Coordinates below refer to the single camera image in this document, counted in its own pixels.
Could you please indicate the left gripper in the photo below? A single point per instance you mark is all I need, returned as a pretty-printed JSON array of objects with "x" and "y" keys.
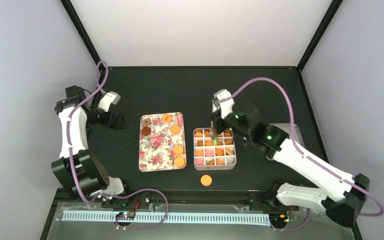
[{"x": 115, "y": 125}]

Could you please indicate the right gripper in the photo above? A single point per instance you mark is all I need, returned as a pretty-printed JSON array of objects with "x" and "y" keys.
[{"x": 218, "y": 127}]

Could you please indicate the pink divided cookie tin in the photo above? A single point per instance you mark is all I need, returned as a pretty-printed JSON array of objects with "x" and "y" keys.
[{"x": 225, "y": 157}]

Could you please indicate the floral cookie tray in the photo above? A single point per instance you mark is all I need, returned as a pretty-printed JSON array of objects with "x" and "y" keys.
[{"x": 165, "y": 148}]

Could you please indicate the metal tongs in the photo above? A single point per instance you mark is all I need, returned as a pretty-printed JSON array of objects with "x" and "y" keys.
[{"x": 213, "y": 134}]

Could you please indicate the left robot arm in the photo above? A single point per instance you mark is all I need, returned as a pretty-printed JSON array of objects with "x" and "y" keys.
[{"x": 78, "y": 170}]

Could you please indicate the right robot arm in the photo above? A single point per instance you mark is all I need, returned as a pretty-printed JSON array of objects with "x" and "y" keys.
[{"x": 338, "y": 194}]

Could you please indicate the brown flower cookie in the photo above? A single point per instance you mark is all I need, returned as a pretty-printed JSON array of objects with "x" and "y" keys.
[{"x": 146, "y": 122}]

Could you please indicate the dark brown round cookie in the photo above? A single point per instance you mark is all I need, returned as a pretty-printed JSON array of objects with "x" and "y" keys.
[{"x": 146, "y": 131}]

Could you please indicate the clear plastic tin lid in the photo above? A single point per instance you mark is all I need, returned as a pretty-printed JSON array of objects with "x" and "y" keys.
[{"x": 286, "y": 127}]

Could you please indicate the white pink sandwich cookie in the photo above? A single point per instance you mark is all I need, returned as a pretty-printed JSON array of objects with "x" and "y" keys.
[{"x": 209, "y": 153}]

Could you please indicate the yellow cracker with red mark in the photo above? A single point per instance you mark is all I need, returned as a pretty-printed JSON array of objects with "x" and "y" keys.
[{"x": 167, "y": 118}]

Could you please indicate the fallen orange round cracker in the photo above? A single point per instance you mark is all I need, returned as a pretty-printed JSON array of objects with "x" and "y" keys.
[{"x": 206, "y": 180}]

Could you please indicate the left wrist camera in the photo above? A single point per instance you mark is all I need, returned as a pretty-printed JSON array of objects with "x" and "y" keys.
[{"x": 109, "y": 99}]

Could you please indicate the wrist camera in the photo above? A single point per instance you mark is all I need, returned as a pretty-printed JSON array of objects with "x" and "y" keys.
[
  {"x": 109, "y": 99},
  {"x": 222, "y": 103}
]

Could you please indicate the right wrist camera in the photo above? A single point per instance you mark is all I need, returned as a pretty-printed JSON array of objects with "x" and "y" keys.
[{"x": 222, "y": 103}]

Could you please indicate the white slotted cable duct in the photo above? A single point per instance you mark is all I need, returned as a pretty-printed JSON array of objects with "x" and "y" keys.
[{"x": 257, "y": 219}]

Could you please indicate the black frame post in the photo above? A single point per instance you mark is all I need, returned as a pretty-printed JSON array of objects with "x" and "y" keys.
[{"x": 81, "y": 30}]

